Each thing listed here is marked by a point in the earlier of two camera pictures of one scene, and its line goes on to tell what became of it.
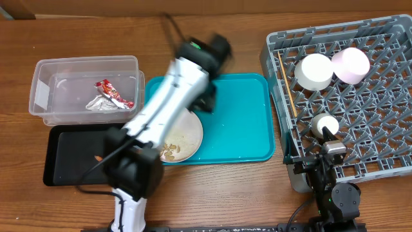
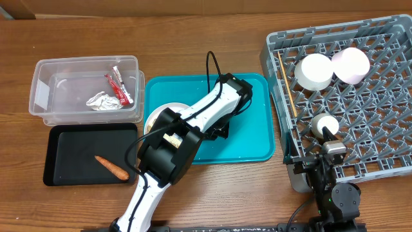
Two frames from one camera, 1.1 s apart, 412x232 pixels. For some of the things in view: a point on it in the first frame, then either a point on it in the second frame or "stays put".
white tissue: (99, 102) stays put
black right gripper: (303, 165) stays put
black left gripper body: (205, 100) -> (220, 128)
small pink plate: (351, 66) stays put
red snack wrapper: (105, 87) -> (116, 83)
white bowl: (314, 71) stays put
